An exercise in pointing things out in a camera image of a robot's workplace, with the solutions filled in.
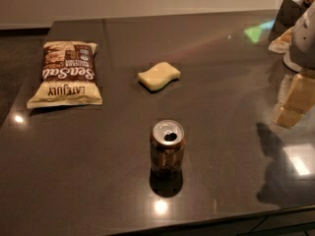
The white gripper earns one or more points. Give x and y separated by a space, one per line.
303 46

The orange soda can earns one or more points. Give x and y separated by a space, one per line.
167 143

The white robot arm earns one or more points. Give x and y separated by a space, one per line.
288 14

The yellow sponge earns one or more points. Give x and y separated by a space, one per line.
159 76

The Late July chips bag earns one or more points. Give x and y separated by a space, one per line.
68 75

